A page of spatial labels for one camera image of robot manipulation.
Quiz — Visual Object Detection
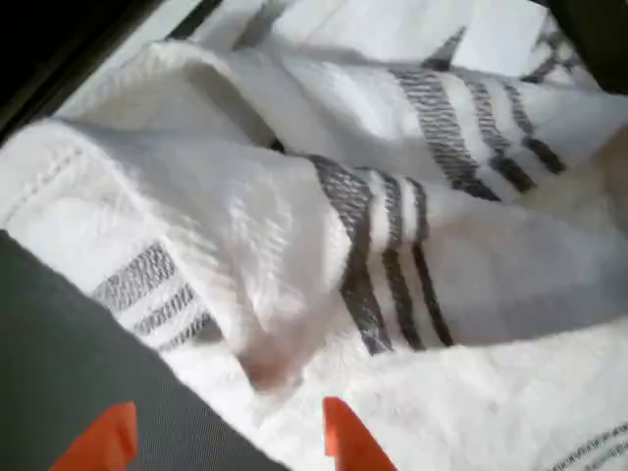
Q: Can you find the white striped dish towel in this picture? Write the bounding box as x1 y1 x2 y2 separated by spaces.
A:
0 0 628 471

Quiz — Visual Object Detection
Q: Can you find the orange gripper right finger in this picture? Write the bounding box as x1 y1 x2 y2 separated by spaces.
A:
322 395 396 471

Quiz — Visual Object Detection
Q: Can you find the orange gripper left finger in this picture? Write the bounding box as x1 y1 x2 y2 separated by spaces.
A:
48 400 139 471

